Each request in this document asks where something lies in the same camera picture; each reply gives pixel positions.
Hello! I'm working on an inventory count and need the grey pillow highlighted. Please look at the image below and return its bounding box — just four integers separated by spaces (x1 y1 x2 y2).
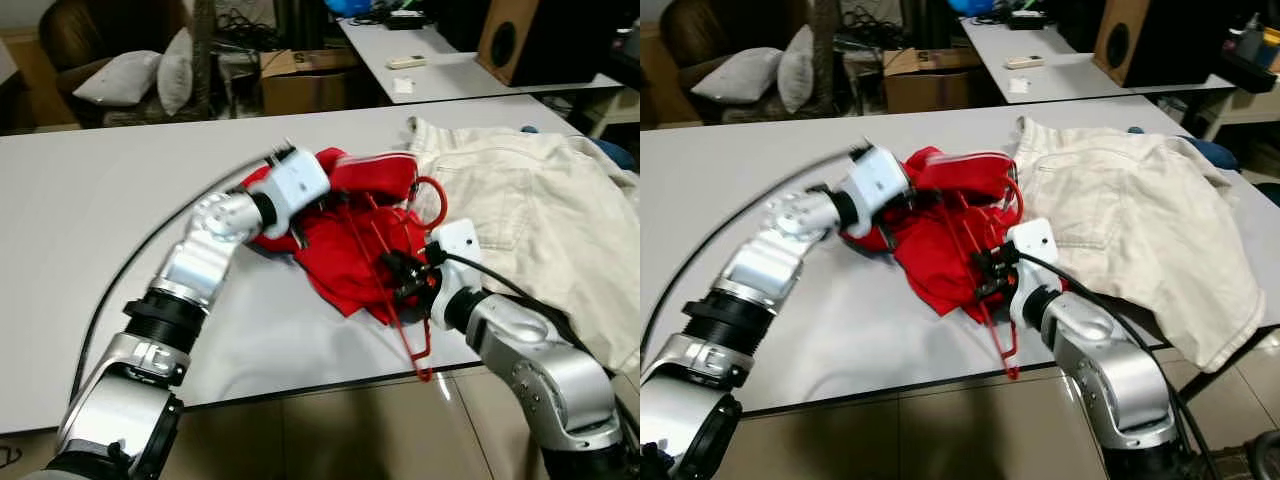
72 50 163 108
155 27 196 116
692 47 784 104
777 25 816 114

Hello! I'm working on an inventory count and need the open cardboard box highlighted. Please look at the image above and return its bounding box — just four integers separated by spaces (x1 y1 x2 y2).
882 48 986 114
258 50 366 116

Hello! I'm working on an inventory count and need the red wire hanger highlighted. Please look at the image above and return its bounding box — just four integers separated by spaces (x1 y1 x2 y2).
940 175 1026 381
335 175 448 383

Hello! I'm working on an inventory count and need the white desk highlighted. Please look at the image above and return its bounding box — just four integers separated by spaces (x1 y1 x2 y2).
335 15 626 106
958 15 1236 104

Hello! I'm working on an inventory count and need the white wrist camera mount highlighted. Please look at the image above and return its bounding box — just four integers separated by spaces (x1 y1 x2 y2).
265 148 331 239
848 145 913 229
425 220 484 321
1005 218 1061 326

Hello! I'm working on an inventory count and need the red garment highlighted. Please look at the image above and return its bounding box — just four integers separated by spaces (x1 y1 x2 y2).
845 147 1031 323
240 147 446 326

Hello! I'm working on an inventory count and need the wooden black speaker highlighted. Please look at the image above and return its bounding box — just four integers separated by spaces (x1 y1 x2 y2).
475 0 621 88
1093 0 1241 89

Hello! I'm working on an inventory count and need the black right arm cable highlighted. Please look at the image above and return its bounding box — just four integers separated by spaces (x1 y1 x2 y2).
1015 255 1216 480
440 253 641 441

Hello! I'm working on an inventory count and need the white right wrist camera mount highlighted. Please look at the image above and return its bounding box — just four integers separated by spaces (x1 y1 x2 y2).
1005 218 1061 326
425 220 484 321

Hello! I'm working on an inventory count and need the cream denim jacket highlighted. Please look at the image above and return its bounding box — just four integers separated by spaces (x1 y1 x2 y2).
405 117 641 376
1012 117 1266 373

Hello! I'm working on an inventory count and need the brown leather armchair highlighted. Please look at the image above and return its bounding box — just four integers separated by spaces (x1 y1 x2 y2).
38 0 216 129
660 0 836 126

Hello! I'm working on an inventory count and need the dark blue cushion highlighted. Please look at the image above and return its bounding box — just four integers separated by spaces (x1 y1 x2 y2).
583 138 637 173
1190 138 1241 173

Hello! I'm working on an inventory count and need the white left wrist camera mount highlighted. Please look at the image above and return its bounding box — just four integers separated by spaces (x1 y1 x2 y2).
848 145 913 229
265 148 331 239

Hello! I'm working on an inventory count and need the black organizer tray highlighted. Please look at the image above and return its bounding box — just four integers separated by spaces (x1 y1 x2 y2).
1222 12 1280 96

